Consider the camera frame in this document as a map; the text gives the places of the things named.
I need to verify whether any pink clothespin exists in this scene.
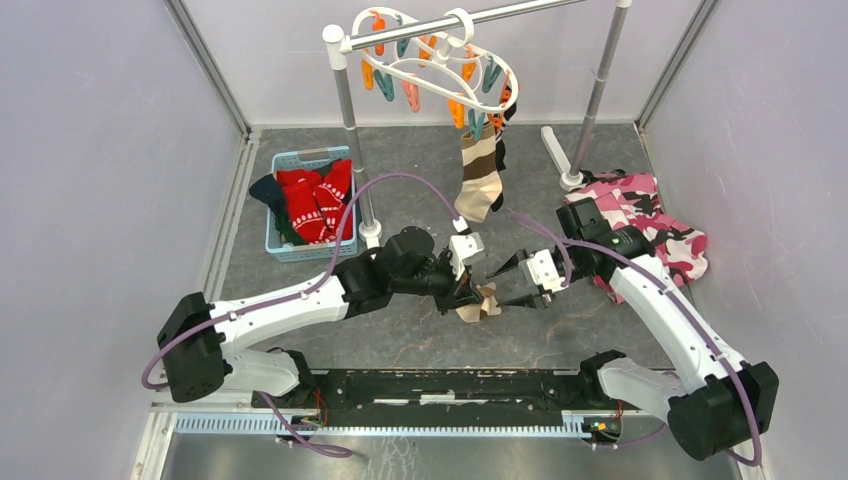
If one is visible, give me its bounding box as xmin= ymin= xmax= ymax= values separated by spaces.
xmin=402 ymin=81 xmax=421 ymax=113

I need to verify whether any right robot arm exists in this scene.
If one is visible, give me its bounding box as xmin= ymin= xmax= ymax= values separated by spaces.
xmin=500 ymin=199 xmax=779 ymax=467

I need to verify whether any purple cable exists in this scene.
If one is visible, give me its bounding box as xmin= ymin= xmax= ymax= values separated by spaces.
xmin=140 ymin=172 xmax=465 ymax=460
xmin=510 ymin=211 xmax=763 ymax=468

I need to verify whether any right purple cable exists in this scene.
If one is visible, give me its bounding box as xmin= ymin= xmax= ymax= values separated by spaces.
xmin=510 ymin=211 xmax=763 ymax=468

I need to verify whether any red sock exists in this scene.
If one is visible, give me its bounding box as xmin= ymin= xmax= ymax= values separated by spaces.
xmin=274 ymin=159 xmax=355 ymax=244

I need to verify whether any orange clothespin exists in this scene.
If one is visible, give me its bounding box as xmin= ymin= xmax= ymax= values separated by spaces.
xmin=361 ymin=60 xmax=375 ymax=91
xmin=447 ymin=99 xmax=465 ymax=130
xmin=488 ymin=72 xmax=517 ymax=132
xmin=461 ymin=46 xmax=478 ymax=84

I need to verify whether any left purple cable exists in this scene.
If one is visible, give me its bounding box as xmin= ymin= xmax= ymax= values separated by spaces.
xmin=140 ymin=172 xmax=465 ymax=460

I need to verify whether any white clip hanger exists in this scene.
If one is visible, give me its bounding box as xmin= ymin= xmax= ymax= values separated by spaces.
xmin=359 ymin=31 xmax=520 ymax=116

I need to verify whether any navy blue sock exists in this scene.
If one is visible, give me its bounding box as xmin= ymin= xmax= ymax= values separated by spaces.
xmin=248 ymin=173 xmax=289 ymax=222

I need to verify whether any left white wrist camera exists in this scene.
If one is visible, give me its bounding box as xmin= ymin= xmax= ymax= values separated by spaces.
xmin=448 ymin=216 xmax=486 ymax=281

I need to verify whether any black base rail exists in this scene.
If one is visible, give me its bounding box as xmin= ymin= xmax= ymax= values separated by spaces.
xmin=273 ymin=369 xmax=635 ymax=429

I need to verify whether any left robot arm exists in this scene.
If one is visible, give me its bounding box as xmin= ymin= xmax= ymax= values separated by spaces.
xmin=157 ymin=227 xmax=485 ymax=408

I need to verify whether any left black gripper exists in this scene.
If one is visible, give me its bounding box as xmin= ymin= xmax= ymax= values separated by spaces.
xmin=391 ymin=250 xmax=483 ymax=316

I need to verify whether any silver white drying rack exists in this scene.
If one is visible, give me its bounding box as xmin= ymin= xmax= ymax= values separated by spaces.
xmin=321 ymin=0 xmax=634 ymax=261

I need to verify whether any pink camouflage bag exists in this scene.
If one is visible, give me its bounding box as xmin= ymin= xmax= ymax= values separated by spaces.
xmin=564 ymin=169 xmax=709 ymax=287

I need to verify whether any teal clothespin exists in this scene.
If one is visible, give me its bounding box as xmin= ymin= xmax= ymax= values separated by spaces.
xmin=373 ymin=71 xmax=395 ymax=102
xmin=481 ymin=55 xmax=503 ymax=93
xmin=467 ymin=109 xmax=487 ymax=142

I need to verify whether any black white-striped sock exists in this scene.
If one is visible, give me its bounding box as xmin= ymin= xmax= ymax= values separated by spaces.
xmin=490 ymin=129 xmax=506 ymax=212

